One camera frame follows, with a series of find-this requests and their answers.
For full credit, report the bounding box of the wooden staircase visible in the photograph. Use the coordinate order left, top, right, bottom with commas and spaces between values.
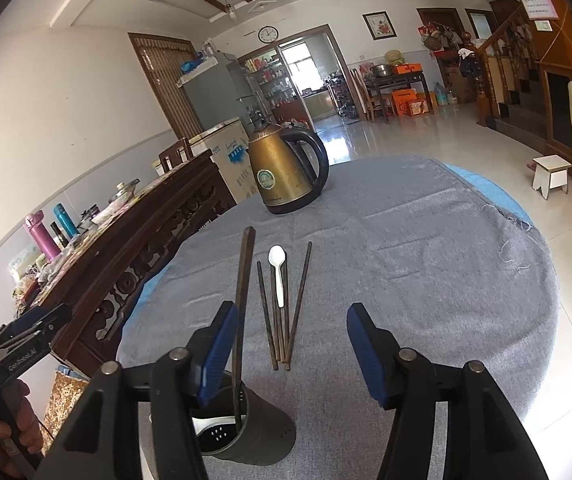
476, 0, 572, 156

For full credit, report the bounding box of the door with bamboo curtain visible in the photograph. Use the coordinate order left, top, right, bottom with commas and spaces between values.
128, 32, 204, 141

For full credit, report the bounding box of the wooden dining chair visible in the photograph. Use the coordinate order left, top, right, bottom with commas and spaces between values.
350, 67, 381, 121

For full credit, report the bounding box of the dark wooden side table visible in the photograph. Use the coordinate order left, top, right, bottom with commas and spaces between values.
364, 72, 434, 121

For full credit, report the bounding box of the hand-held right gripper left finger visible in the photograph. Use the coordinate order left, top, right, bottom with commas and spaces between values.
33, 301, 239, 480

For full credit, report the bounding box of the blue under cloth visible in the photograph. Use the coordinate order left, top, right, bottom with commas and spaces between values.
136, 160, 536, 311

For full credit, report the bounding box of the grey tablecloth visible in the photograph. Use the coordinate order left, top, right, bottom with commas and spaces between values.
116, 154, 562, 480

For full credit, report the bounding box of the white plastic spoon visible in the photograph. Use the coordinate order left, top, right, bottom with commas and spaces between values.
268, 245, 287, 308

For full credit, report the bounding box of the dark grey utensil holder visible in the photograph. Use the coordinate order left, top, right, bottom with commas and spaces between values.
186, 370, 297, 468

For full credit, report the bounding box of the grey refrigerator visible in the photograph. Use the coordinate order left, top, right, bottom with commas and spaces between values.
178, 52, 257, 136

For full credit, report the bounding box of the framed flower picture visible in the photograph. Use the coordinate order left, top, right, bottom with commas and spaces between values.
362, 11, 397, 41

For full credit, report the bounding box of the person's left hand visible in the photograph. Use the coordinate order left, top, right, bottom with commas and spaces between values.
0, 380, 44, 478

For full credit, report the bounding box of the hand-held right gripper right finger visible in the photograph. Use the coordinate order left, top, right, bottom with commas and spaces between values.
347, 302, 549, 480

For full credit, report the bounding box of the small white stool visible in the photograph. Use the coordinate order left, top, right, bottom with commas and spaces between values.
525, 155, 572, 201

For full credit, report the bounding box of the brown wooden door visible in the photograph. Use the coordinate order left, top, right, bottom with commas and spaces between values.
417, 7, 464, 51

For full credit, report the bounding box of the white chest freezer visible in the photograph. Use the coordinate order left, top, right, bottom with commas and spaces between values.
188, 117, 259, 206

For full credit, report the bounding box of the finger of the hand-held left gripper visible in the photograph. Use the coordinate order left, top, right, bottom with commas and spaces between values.
0, 319, 69, 386
0, 304, 73, 348

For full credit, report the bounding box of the gold patterned bag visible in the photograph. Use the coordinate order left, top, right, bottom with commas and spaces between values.
40, 367, 91, 453

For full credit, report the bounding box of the teal thermos bottle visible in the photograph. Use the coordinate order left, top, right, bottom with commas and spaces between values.
53, 203, 80, 241

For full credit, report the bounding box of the carved wooden sideboard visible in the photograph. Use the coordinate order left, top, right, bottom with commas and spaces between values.
30, 152, 239, 381

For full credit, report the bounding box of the glass shelf cabinet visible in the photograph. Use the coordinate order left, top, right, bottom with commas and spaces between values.
238, 42, 311, 131

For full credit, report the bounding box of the tall orange box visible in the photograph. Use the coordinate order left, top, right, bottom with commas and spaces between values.
391, 88, 419, 117

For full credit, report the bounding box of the pink thermos bottle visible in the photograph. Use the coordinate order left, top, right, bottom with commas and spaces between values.
23, 211, 61, 263

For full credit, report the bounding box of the gold electric kettle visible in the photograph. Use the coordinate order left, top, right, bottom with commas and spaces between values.
247, 119, 330, 216

